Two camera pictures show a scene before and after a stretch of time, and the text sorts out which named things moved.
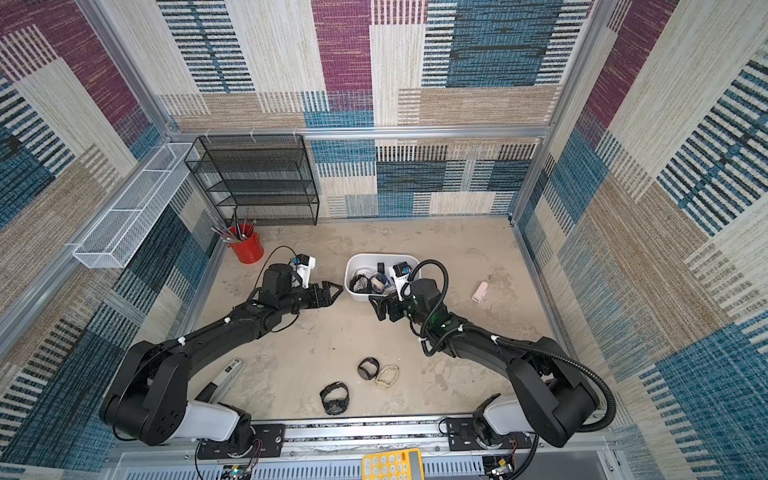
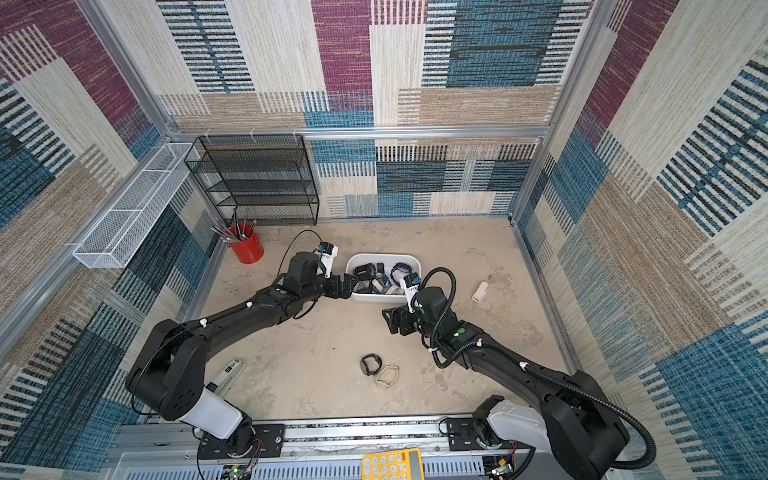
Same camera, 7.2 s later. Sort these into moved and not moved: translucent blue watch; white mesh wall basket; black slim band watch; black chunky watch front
Moved: black chunky watch front
Not moved: black slim band watch; translucent blue watch; white mesh wall basket
